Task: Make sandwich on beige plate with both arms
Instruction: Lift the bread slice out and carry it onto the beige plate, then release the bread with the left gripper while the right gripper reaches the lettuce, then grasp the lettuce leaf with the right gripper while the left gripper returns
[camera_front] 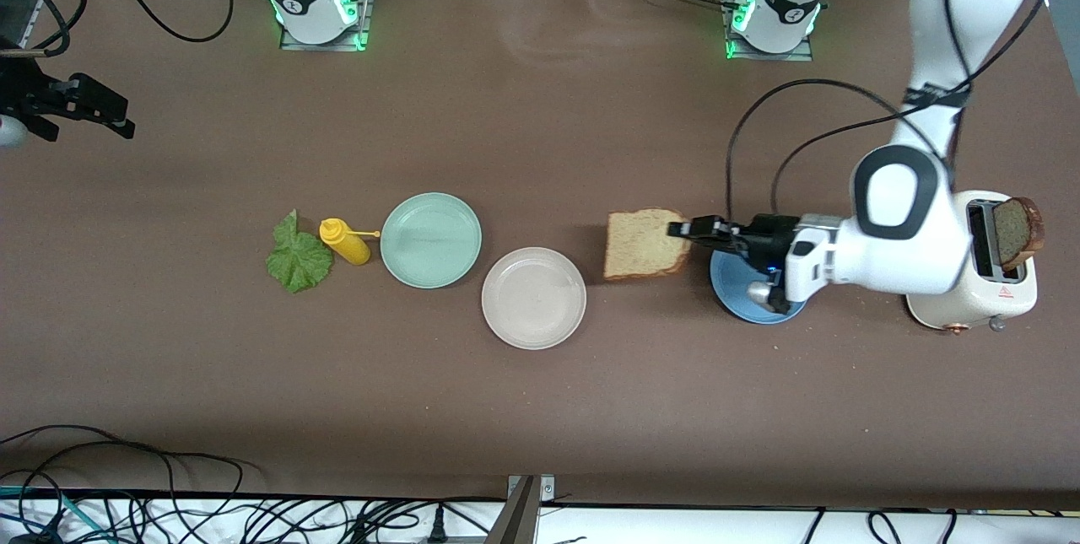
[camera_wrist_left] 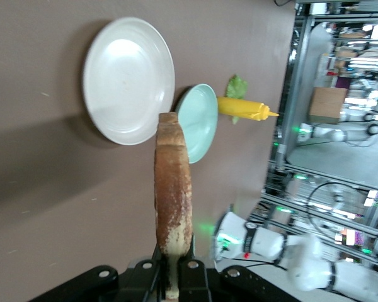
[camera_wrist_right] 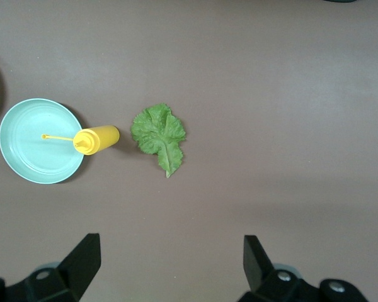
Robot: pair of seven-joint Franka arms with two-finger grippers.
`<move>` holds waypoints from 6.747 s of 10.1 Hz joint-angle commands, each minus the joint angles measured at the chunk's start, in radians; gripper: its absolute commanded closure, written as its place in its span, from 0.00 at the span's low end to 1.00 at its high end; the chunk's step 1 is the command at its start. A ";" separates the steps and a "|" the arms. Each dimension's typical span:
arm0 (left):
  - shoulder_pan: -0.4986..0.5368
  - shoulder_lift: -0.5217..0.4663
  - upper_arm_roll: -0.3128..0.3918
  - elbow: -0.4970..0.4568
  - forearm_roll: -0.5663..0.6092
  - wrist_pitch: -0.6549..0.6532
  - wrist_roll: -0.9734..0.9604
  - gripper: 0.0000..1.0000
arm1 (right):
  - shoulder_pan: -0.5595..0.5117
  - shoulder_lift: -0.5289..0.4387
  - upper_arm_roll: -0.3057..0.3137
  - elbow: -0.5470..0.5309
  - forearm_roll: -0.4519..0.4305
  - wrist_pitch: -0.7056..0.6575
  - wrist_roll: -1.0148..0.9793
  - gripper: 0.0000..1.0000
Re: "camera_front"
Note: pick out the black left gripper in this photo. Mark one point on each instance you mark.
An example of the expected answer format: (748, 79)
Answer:
(766, 234)

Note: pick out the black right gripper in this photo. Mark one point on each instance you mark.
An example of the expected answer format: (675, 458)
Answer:
(24, 94)

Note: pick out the brown bread slice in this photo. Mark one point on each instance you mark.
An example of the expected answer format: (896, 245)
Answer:
(641, 245)
(1017, 232)

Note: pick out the green lettuce leaf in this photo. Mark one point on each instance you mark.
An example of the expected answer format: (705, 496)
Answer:
(299, 261)

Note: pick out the yellow mustard squeeze bottle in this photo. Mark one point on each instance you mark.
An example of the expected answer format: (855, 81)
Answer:
(346, 245)

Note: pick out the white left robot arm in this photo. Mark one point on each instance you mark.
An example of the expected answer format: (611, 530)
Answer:
(928, 249)

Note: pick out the blue plate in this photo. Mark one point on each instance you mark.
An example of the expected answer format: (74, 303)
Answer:
(730, 299)

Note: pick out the beige plate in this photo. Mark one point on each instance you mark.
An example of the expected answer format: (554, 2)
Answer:
(533, 299)

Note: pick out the mint green plate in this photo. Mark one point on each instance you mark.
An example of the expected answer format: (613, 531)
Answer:
(430, 240)

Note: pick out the white toaster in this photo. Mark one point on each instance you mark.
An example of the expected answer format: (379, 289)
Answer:
(970, 308)

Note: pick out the black power plug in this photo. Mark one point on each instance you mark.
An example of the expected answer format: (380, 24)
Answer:
(437, 527)

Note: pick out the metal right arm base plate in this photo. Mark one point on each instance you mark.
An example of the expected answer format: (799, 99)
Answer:
(364, 21)

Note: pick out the aluminium profile bracket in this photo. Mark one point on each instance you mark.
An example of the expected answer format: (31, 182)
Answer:
(519, 519)

